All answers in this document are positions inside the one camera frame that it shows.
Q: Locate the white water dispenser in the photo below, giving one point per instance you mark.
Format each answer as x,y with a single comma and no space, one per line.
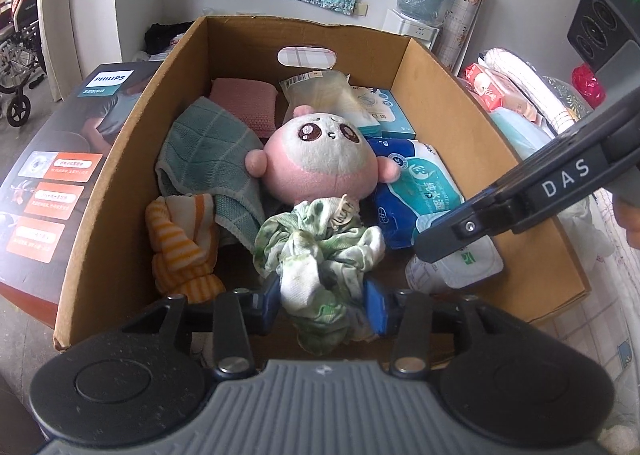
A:
410,27

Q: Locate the red white wipes pack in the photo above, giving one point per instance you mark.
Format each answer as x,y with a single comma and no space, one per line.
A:
495,90

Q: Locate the red plastic bag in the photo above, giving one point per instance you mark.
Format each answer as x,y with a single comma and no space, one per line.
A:
590,85

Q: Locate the green white floral cloth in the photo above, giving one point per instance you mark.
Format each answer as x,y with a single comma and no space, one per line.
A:
310,255

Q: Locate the patterned sheet roll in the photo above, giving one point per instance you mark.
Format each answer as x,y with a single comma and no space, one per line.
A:
465,20

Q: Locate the pink knitted pad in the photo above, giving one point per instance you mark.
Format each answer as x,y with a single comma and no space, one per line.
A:
245,100

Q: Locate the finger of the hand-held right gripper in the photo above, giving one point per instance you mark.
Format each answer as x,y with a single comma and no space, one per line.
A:
450,235

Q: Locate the person's right hand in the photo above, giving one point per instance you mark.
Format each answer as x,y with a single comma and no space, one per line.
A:
630,222

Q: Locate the white rolled blanket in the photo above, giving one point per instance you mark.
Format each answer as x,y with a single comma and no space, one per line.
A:
530,80

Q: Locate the dark printed appliance carton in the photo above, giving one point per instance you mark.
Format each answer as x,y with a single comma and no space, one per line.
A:
60,175

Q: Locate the wall socket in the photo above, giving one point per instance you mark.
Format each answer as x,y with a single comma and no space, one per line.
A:
362,9

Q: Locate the green floral pillow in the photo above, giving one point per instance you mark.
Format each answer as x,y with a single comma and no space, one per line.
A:
570,100

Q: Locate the blue bandage box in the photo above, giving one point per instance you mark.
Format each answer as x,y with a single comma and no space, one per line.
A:
385,110

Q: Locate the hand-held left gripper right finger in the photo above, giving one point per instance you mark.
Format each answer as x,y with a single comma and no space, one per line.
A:
375,307

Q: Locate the brown cardboard box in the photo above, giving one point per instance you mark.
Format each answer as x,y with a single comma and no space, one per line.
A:
120,175

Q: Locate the light blue pack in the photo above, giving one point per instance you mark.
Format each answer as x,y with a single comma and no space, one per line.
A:
520,135

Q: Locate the orange striped cloth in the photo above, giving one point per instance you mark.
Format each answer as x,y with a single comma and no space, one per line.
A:
185,245

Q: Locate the blue wipes pack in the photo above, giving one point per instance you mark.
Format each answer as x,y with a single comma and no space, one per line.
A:
415,180

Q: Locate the pink plush doll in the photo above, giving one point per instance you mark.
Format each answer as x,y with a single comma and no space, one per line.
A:
320,150

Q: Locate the folding wheelchair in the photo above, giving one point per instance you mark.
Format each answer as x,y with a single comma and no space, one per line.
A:
20,45

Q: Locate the teal checked towel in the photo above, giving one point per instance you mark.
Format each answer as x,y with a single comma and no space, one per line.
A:
210,155

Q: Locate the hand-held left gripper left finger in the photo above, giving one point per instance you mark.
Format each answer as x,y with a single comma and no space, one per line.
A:
270,305

